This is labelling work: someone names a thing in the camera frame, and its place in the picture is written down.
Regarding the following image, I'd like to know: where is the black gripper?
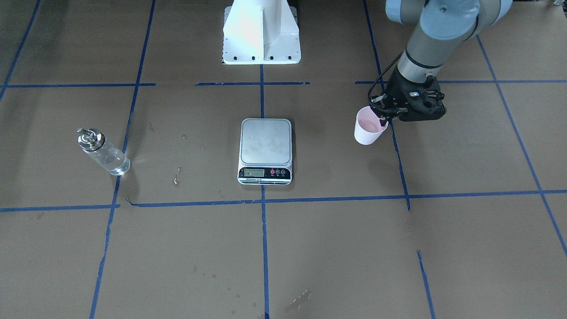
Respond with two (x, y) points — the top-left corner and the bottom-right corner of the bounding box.
(377, 73), (447, 126)

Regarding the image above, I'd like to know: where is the pink plastic cup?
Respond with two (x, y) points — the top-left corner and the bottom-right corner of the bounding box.
(354, 106), (389, 145)

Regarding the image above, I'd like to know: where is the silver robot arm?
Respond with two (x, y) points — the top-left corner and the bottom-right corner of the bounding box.
(368, 0), (512, 124)

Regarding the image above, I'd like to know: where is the silver digital kitchen scale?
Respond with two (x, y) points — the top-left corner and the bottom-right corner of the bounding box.
(237, 118), (292, 185)

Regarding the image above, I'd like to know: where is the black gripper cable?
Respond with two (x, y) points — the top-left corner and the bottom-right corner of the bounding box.
(368, 51), (404, 105)

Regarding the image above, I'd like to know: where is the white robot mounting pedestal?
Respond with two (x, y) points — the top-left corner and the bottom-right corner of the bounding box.
(221, 0), (302, 65)

